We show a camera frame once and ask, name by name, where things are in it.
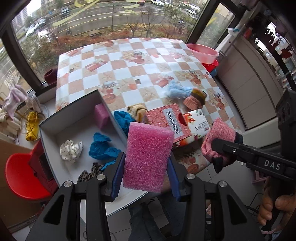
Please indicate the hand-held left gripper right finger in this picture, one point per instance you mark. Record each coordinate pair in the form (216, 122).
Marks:
(174, 183)

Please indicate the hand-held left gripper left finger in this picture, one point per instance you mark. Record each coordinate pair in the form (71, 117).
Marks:
(118, 176)

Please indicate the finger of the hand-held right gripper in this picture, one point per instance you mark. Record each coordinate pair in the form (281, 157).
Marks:
(231, 150)

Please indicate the pink knit sock black toe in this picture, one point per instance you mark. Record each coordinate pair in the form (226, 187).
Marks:
(219, 132)

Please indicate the leopard print scrunchie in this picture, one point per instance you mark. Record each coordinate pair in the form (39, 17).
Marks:
(92, 171)

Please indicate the pink foam block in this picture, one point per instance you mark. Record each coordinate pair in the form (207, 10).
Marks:
(148, 157)
(101, 115)

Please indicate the cream polka dot scrunchie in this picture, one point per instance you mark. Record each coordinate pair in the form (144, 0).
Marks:
(69, 150)

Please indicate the white cardboard box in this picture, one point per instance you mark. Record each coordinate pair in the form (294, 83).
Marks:
(69, 125)

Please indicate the person's right hand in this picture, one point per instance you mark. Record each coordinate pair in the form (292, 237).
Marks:
(283, 206)

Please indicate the pink stool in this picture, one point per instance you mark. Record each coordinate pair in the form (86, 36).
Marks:
(259, 179)

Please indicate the white orange printed packet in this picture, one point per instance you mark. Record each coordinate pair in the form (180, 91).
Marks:
(196, 125)

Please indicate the person's jeans legs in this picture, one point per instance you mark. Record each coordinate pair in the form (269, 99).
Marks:
(143, 220)

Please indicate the orange knit sock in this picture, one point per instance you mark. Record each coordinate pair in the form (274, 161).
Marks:
(192, 102)

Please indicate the beige cabinet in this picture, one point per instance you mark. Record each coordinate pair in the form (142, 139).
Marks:
(249, 88)

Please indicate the red patterned carton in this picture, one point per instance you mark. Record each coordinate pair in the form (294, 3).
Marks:
(159, 119)

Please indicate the dark red bag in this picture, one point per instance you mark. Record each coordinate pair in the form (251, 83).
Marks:
(41, 166)

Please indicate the blue plastic basin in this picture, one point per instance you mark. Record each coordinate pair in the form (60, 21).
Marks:
(213, 72)

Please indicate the light blue fluffy scrunchie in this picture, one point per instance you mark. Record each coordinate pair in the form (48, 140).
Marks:
(177, 90)

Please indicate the red plastic basin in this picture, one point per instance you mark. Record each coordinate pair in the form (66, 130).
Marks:
(211, 67)

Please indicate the yellow cloth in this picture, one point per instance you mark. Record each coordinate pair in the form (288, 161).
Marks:
(32, 127)

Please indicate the red plastic chair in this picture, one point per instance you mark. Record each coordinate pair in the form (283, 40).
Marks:
(18, 176)

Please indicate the pink plastic basin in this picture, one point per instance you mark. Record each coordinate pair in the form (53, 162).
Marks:
(203, 54)

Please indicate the checkered tablecloth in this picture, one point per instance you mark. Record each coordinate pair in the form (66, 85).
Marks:
(143, 69)

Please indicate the white rag with blue clip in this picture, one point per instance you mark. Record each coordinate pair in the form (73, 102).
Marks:
(233, 32)

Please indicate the cream slatted rack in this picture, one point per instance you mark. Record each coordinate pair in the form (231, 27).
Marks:
(9, 127)

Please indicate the dark red flowerpot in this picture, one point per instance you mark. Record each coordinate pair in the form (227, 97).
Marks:
(50, 76)

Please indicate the pale pink cloth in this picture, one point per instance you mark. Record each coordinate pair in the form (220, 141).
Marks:
(15, 97)

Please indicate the dark window frame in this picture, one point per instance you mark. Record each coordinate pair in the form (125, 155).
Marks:
(20, 60)

